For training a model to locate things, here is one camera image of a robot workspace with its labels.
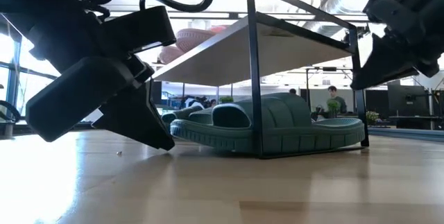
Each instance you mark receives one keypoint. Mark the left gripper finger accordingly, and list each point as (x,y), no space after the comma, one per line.
(138,120)

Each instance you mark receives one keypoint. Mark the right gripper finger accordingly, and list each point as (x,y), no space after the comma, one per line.
(381,68)

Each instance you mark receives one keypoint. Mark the pink slide sandal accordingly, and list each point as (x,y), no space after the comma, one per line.
(170,54)
(194,38)

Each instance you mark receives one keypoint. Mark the black-framed wooden shelf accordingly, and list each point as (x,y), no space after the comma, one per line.
(225,57)

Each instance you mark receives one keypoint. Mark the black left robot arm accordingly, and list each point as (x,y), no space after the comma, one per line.
(52,19)

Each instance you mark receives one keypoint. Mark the large black monitor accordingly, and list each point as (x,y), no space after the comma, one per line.
(407,99)

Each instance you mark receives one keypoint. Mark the small flowering potted plant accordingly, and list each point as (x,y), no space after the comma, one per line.
(372,116)

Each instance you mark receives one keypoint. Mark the person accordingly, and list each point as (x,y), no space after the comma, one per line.
(293,91)
(337,99)
(212,102)

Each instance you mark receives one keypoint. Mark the potted green plant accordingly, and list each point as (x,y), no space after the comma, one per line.
(333,107)
(226,99)

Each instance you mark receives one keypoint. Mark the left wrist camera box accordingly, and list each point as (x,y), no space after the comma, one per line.
(138,30)

